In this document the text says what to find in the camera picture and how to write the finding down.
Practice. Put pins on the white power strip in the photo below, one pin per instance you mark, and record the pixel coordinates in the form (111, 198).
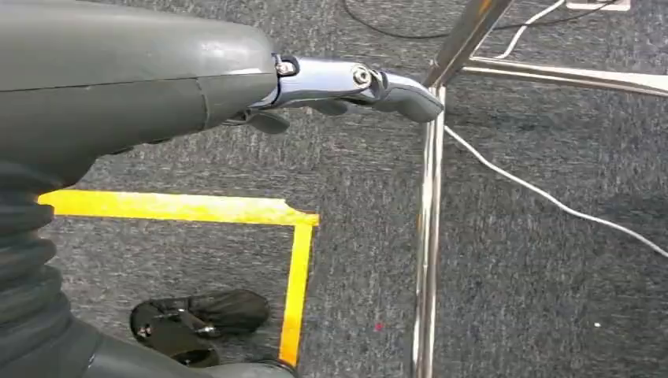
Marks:
(597, 4)

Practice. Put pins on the yellow floor tape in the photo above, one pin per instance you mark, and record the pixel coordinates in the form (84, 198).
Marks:
(182, 207)

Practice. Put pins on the grey ribbed left robot arm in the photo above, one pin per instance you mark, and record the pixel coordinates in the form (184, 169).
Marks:
(26, 287)

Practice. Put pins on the chrome metal frame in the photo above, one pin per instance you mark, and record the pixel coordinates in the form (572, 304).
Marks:
(429, 235)

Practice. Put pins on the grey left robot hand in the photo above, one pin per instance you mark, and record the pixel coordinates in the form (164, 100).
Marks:
(115, 78)

